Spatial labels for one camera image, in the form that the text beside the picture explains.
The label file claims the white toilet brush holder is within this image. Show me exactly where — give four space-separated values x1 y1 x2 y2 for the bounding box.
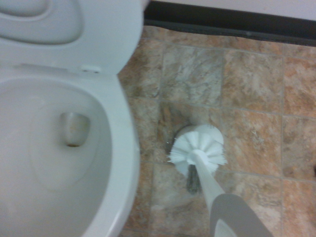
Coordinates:
172 124 225 175

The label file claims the white toilet bowl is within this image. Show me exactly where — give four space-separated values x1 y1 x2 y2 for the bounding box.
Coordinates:
0 63 141 237

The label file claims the white toilet brush grey handle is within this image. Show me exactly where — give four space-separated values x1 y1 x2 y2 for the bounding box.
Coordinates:
167 130 275 237

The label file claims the black baseboard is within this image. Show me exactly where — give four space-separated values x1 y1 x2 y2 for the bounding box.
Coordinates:
143 1 316 46

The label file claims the white toilet lid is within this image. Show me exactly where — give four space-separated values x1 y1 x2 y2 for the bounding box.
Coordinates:
0 0 152 75

